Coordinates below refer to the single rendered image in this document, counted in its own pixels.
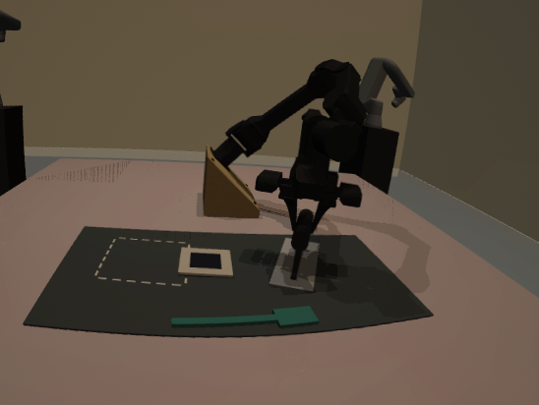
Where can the beige square tile with black center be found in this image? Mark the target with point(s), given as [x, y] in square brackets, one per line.
[205, 262]

